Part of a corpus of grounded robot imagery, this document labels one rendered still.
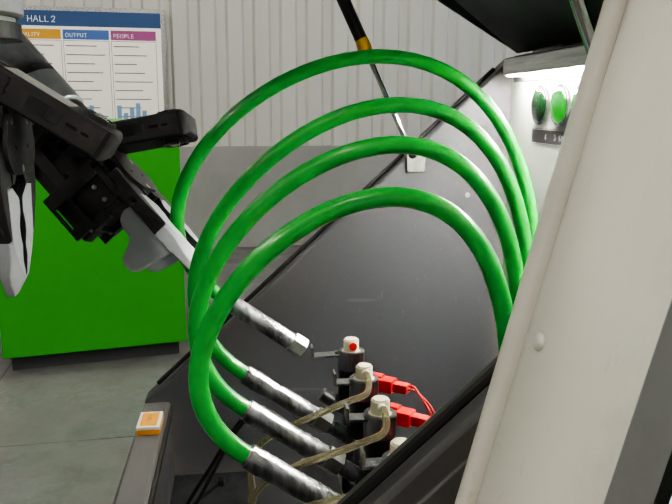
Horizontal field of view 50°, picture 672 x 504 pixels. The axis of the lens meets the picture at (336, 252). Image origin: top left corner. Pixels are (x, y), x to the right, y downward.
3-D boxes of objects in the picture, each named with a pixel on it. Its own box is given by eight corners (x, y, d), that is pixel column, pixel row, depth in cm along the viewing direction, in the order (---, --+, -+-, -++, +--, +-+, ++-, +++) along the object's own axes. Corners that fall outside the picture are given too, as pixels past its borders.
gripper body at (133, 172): (111, 249, 76) (38, 165, 77) (171, 194, 76) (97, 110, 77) (80, 246, 69) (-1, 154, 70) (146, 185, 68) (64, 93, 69)
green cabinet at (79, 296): (169, 314, 488) (161, 118, 463) (187, 354, 408) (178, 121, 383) (16, 327, 457) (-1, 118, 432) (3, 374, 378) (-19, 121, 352)
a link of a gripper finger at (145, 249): (164, 306, 70) (108, 237, 72) (208, 265, 70) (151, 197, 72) (150, 304, 67) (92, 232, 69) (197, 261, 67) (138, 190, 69)
